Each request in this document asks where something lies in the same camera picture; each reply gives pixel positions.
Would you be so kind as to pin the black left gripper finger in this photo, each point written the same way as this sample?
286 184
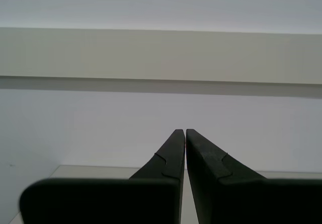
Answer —
239 198
125 198

